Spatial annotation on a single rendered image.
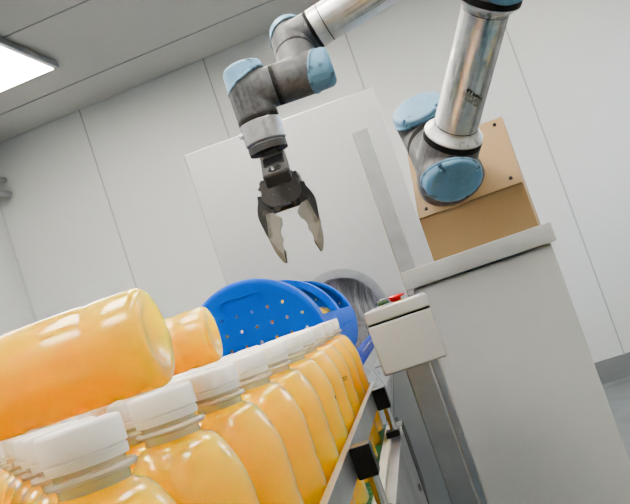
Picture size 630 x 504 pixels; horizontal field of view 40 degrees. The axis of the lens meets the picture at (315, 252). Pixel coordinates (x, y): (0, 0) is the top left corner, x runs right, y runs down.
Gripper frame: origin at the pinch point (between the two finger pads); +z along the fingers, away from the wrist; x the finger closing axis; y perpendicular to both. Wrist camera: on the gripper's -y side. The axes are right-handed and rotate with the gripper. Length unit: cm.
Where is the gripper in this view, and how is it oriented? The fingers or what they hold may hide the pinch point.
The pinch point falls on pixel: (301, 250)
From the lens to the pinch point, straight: 152.5
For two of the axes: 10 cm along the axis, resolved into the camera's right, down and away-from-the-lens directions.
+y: 1.1, 0.4, 9.9
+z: 3.2, 9.4, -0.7
